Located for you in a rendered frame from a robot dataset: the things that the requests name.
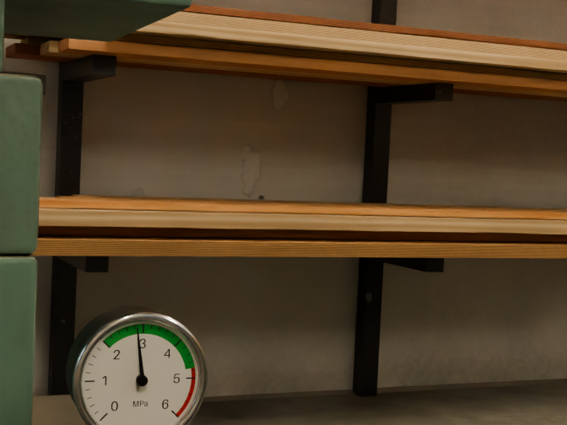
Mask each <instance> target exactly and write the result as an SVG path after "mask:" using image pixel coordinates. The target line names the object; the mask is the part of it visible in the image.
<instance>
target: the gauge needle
mask: <svg viewBox="0 0 567 425"><path fill-rule="evenodd" d="M137 334H138V327H137ZM138 358H139V371H140V375H139V376H137V378H136V382H137V384H138V385H140V386H145V385H146V384H147V383H148V378H147V377H146V376H145V375H144V372H143V360H142V353H141V347H140V341H139V334H138Z"/></svg>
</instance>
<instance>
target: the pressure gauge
mask: <svg viewBox="0 0 567 425"><path fill-rule="evenodd" d="M137 327H138V334H139V341H140V347H141V353H142V360H143V372H144V375H145V376H146V377H147V378H148V383H147V384H146V385H145V386H140V385H138V384H137V382H136V378H137V376H139V375H140V371H139V358H138V334H137ZM66 381H67V388H68V391H69V394H70V396H71V398H72V400H73V402H74V404H75V406H76V407H77V409H78V412H79V414H80V416H81V418H83V420H84V422H85V423H86V424H87V425H187V424H188V423H189V422H190V421H191V420H192V419H193V418H194V416H195V415H196V414H197V411H198V409H199V408H200V406H201V404H202V402H203V398H204V396H205V392H206V388H207V382H208V368H207V363H206V358H205V356H204V353H203V350H202V348H201V346H200V344H199V342H198V340H197V338H196V337H195V336H194V335H193V334H192V333H191V332H190V331H189V330H188V329H187V328H186V327H185V326H184V325H183V324H182V323H180V322H179V321H177V320H174V319H172V318H170V317H169V316H166V315H163V314H161V313H160V312H159V311H156V310H154V309H150V308H146V307H143V306H122V307H118V308H114V309H110V310H108V311H106V312H104V313H102V314H100V315H98V316H96V317H95V318H93V319H92V320H91V321H90V322H89V323H88V324H87V325H86V326H85V327H84V328H83V329H82V330H81V331H80V332H79V334H78V335H77V337H76V338H75V340H74V341H73V345H72V346H71V348H70V350H69V354H68V356H67V365H66Z"/></svg>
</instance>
